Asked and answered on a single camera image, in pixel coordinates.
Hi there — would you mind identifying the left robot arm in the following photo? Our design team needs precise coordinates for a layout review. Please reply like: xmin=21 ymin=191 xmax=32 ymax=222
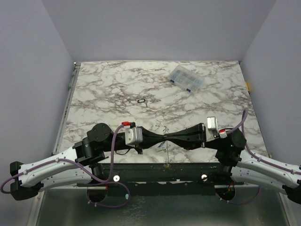
xmin=8 ymin=121 xmax=166 ymax=201

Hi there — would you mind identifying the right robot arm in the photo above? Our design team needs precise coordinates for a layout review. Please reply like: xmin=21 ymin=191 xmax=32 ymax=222
xmin=165 ymin=123 xmax=301 ymax=204

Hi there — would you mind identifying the left aluminium side rail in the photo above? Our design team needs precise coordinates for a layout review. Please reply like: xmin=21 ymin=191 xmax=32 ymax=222
xmin=51 ymin=62 xmax=81 ymax=155

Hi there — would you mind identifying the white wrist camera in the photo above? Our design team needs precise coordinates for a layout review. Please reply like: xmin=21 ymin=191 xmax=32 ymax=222
xmin=125 ymin=127 xmax=143 ymax=146
xmin=207 ymin=116 xmax=218 ymax=131

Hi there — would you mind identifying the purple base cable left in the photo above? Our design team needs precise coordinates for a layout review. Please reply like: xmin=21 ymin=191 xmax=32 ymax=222
xmin=87 ymin=177 xmax=131 ymax=208

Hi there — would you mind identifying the large metal keyring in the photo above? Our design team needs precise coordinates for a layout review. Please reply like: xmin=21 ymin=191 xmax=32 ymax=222
xmin=157 ymin=140 xmax=171 ymax=164

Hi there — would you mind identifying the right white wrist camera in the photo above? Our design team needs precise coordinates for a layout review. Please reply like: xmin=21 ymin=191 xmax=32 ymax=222
xmin=207 ymin=116 xmax=218 ymax=131

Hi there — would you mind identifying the clear plastic organizer box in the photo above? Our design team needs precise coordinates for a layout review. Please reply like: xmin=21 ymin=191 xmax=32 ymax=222
xmin=168 ymin=65 xmax=205 ymax=93

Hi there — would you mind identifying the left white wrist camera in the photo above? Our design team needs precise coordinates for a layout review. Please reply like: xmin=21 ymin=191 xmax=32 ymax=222
xmin=125 ymin=127 xmax=143 ymax=146

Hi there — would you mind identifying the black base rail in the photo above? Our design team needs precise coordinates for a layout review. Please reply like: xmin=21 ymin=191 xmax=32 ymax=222
xmin=87 ymin=163 xmax=233 ymax=199

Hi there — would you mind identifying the key with green tag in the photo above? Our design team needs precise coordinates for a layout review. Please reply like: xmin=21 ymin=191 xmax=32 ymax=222
xmin=156 ymin=148 xmax=166 ymax=153

